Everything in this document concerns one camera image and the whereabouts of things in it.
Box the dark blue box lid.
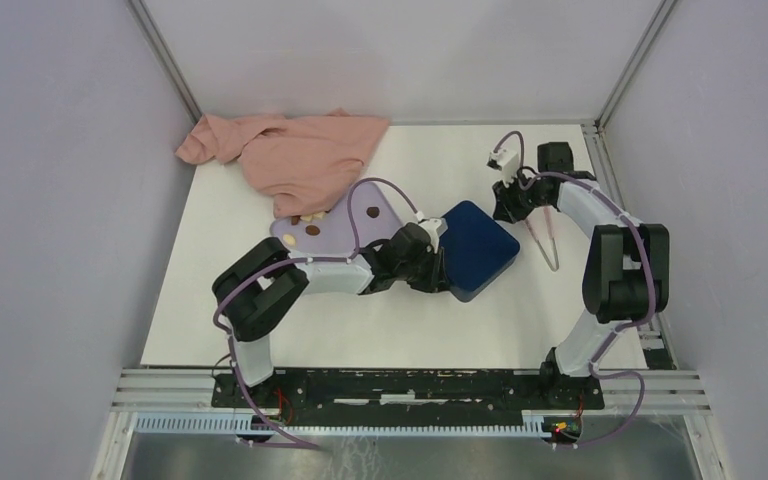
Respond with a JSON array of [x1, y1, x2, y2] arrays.
[[440, 200, 520, 303]]

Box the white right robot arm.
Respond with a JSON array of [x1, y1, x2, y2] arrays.
[[487, 142, 670, 408]]

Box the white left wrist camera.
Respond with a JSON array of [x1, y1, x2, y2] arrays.
[[415, 211, 448, 254]]

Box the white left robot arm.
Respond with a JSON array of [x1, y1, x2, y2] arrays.
[[212, 218, 449, 408]]

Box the lilac plastic tray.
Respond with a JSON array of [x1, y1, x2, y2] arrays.
[[269, 182, 403, 257]]

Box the pink cloth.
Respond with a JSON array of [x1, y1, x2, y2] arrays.
[[175, 109, 390, 218]]

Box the pink handled metal tongs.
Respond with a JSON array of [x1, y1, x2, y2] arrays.
[[524, 207, 560, 272]]

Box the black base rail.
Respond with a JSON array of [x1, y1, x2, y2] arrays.
[[211, 368, 605, 427]]

